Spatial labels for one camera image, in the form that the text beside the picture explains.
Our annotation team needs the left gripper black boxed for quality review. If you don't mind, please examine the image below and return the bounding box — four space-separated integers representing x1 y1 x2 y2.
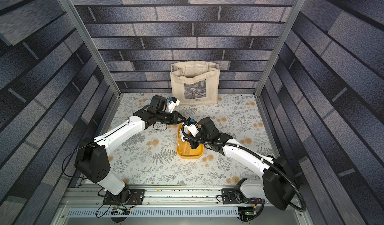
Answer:
156 111 188 124

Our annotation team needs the yellow plastic tray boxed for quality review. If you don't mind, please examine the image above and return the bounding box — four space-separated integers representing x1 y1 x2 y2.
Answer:
177 124 205 159

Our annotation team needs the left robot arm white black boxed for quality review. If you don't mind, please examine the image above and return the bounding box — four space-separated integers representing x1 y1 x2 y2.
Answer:
75 95 186 205

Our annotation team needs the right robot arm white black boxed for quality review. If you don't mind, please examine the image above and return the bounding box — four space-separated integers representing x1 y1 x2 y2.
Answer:
181 117 306 212

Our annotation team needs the beige canvas tote bag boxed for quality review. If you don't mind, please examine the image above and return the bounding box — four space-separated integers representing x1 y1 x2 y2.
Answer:
170 61 220 105

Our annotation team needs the right controller board green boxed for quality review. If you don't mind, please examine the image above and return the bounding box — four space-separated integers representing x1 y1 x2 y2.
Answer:
238 206 258 222

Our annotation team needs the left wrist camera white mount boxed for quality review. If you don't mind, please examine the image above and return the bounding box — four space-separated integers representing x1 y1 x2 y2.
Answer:
166 97 180 113

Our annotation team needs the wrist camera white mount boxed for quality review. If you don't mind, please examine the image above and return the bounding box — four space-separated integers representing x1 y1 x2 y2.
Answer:
166 97 180 113
189 121 199 137

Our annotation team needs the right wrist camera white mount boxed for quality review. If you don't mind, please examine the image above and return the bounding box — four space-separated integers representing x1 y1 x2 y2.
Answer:
189 121 199 137

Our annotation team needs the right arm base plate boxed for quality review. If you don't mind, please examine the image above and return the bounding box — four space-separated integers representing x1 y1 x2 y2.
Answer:
221 188 263 205

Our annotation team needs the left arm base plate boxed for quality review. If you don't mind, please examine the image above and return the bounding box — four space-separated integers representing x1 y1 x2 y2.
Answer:
103 189 146 206

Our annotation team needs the black corrugated cable conduit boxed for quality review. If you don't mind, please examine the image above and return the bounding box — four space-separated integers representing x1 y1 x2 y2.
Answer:
180 121 307 213

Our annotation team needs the left controller board with wires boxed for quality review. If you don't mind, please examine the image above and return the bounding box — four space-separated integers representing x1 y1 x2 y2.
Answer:
110 195 138 224

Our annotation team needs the aluminium mounting rail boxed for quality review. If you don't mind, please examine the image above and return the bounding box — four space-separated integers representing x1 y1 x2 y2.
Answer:
52 184 312 225

